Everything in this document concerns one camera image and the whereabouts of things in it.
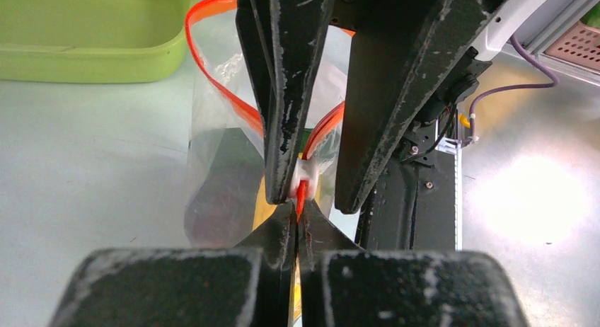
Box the yellow corn cob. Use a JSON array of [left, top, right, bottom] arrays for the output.
[[243, 196, 322, 326]]

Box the pink perforated basket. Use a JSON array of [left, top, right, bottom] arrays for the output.
[[544, 21, 599, 71]]

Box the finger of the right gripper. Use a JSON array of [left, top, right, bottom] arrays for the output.
[[235, 0, 335, 205], [335, 0, 492, 214]]

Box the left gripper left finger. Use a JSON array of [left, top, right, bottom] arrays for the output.
[[50, 202, 296, 326]]

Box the lime green plastic basin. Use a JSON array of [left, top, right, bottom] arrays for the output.
[[1, 0, 196, 84]]

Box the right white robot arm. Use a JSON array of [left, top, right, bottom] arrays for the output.
[[236, 0, 547, 214]]

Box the clear zip bag orange zipper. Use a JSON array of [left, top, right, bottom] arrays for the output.
[[183, 0, 357, 251]]

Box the dark purple mangosteen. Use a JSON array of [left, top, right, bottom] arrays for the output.
[[183, 127, 264, 248]]

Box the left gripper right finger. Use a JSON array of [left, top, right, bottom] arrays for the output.
[[298, 201, 528, 326]]

